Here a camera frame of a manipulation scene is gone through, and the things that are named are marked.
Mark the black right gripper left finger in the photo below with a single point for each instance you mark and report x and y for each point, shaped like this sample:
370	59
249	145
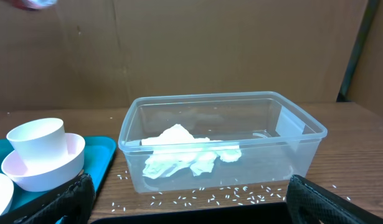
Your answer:
71	203

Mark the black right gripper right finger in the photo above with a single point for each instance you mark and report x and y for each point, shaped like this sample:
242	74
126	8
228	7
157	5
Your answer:
310	203

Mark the pink plastic bowl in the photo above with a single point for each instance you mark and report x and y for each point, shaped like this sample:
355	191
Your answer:
46	178

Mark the cream plastic cup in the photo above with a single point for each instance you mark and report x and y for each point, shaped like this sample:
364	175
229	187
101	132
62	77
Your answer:
40	143

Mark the white paper napkin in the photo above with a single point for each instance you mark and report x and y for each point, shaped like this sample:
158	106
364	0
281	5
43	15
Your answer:
166	162

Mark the red snack wrapper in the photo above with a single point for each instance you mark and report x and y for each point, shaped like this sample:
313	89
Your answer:
32	5

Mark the black tray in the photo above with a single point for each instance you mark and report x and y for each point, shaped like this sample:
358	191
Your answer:
250	214

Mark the white round plate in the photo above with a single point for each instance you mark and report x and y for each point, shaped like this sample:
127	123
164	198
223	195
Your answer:
6	193

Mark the clear plastic bin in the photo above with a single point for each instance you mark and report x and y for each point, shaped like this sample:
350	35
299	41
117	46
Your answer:
277	138

